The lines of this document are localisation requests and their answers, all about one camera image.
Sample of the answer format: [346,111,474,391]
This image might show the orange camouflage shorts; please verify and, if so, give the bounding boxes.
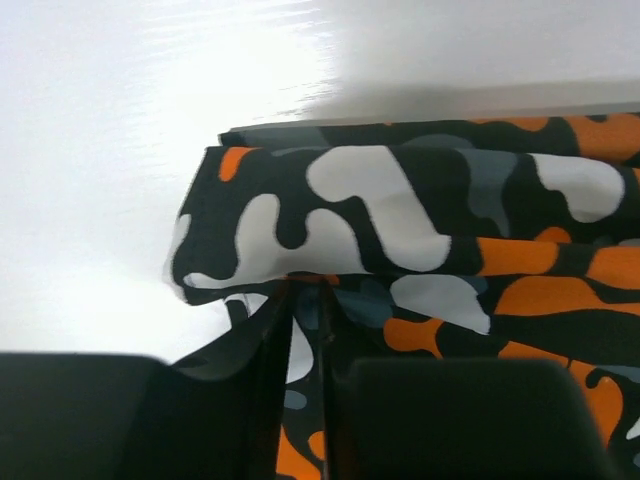
[164,113,639,479]

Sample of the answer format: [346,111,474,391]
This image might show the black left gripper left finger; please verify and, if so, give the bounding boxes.
[1,286,293,479]

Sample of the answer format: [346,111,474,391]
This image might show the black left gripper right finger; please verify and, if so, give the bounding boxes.
[319,286,618,479]

